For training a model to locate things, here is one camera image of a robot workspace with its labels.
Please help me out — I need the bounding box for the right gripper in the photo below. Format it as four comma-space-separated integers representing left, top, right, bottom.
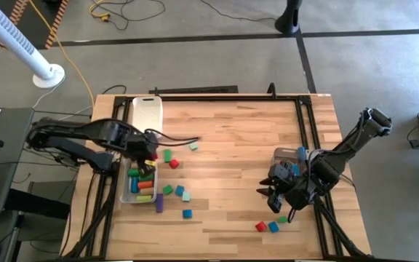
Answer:
255, 162, 300, 197

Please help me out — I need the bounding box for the white plastic bin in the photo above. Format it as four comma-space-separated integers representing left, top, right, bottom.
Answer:
132, 95, 164, 134

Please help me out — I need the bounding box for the clear plastic bin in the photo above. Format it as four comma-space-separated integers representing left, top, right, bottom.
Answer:
119, 155, 159, 204
271, 146, 314, 196

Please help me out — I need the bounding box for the left clear plastic bin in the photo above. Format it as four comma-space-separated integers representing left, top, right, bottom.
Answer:
119, 155, 159, 204

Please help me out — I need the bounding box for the purple long block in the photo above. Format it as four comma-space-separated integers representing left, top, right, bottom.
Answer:
154, 193, 165, 214

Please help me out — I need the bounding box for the black flat bar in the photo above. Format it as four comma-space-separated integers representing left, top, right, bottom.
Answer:
148, 85, 239, 95

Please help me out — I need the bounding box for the black desk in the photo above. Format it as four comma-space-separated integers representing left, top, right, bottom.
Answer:
0, 107, 36, 219

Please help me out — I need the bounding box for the orange black striped mat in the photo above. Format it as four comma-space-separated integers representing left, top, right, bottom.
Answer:
0, 0, 69, 50

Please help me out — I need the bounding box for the white tower fan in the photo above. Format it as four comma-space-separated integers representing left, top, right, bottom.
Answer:
0, 0, 66, 90

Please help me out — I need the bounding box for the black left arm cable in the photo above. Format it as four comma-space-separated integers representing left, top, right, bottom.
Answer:
145, 128, 200, 147

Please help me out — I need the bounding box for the black aluminium table frame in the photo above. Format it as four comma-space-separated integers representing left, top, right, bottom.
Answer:
62, 93, 369, 260

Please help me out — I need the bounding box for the coiled black floor cable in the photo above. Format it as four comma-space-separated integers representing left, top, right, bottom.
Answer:
89, 0, 167, 32

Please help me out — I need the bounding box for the long yellow floor cable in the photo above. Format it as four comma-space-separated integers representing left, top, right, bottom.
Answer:
27, 0, 96, 110

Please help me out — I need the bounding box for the yellow cable with plug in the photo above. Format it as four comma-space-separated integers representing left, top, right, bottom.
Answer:
88, 0, 111, 23

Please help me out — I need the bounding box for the thin black floor cable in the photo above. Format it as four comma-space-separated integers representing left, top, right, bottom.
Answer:
200, 0, 278, 23

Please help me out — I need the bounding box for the black pedestal stand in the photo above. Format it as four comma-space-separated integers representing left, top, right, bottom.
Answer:
274, 0, 303, 36

